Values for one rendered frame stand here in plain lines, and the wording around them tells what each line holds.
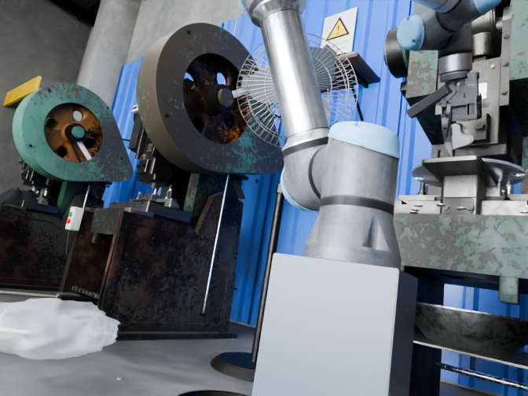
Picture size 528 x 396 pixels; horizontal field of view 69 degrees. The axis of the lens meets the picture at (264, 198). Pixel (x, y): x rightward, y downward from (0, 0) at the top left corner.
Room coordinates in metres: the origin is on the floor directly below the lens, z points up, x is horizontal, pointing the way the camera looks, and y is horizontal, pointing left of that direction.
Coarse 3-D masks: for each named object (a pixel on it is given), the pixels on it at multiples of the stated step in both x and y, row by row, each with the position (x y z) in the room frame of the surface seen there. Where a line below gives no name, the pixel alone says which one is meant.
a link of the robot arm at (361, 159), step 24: (336, 144) 0.58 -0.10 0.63; (360, 144) 0.55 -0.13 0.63; (384, 144) 0.55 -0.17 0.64; (312, 168) 0.64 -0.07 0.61; (336, 168) 0.57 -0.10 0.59; (360, 168) 0.55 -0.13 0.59; (384, 168) 0.56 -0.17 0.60; (336, 192) 0.57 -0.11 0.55; (360, 192) 0.55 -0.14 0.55; (384, 192) 0.56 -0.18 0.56
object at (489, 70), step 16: (480, 64) 1.08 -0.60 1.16; (496, 64) 1.05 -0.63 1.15; (480, 80) 1.08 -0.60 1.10; (496, 80) 1.05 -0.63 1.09; (496, 96) 1.05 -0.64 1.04; (496, 112) 1.05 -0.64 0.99; (464, 128) 1.08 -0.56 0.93; (480, 128) 1.04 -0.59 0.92; (496, 128) 1.05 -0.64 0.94; (480, 144) 1.07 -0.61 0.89; (496, 144) 1.05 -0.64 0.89
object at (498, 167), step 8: (488, 160) 0.92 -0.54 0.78; (496, 160) 0.92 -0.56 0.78; (416, 168) 1.06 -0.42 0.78; (424, 168) 1.05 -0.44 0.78; (496, 168) 0.96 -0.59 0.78; (504, 168) 0.95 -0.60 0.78; (512, 168) 0.94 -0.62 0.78; (520, 168) 0.94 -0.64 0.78; (416, 176) 1.13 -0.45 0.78; (424, 176) 1.12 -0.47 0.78; (432, 176) 1.11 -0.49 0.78; (496, 176) 1.02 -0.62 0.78; (504, 176) 1.01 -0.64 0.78; (512, 176) 1.00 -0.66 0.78; (520, 176) 0.99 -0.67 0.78; (432, 184) 1.18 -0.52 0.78; (440, 184) 1.17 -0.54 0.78; (504, 184) 1.07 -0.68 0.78; (512, 184) 1.06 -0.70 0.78
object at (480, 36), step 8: (480, 16) 1.09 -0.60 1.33; (488, 16) 1.08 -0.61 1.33; (472, 24) 1.11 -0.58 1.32; (480, 24) 1.10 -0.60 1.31; (488, 24) 1.09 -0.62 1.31; (472, 32) 1.12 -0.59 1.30; (480, 32) 1.11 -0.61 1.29; (488, 32) 1.10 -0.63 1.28; (472, 40) 1.13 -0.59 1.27; (480, 40) 1.11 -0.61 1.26; (488, 40) 1.10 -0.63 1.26; (496, 40) 1.10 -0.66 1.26; (472, 48) 1.13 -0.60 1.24; (480, 48) 1.11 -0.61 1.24; (488, 48) 1.10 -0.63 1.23; (496, 48) 1.10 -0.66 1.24; (472, 56) 1.14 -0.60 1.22; (480, 56) 1.13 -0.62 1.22; (488, 56) 1.12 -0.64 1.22; (496, 56) 1.11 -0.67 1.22
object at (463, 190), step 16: (432, 160) 0.96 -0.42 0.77; (448, 160) 0.93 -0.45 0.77; (464, 160) 0.91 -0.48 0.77; (480, 160) 0.89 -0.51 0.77; (448, 176) 1.04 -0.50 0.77; (464, 176) 1.01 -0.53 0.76; (480, 176) 0.99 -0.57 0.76; (448, 192) 1.04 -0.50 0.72; (464, 192) 1.01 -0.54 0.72; (480, 192) 0.99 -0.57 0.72; (448, 208) 1.03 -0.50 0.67; (480, 208) 1.00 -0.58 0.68
